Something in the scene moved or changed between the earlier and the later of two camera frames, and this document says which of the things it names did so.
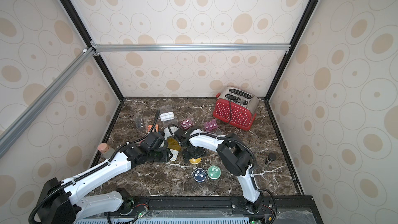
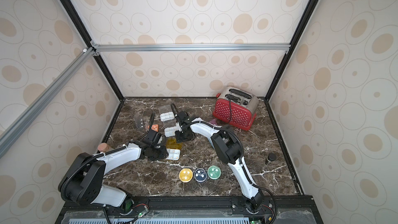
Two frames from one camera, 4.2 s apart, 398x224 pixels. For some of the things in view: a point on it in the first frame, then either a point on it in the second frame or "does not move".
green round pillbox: [214, 172] does not move
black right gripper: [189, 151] to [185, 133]
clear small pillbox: [140, 123] does not move
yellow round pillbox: [195, 161] to [186, 175]
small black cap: [271, 156] does not move
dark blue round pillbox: [199, 175] does not move
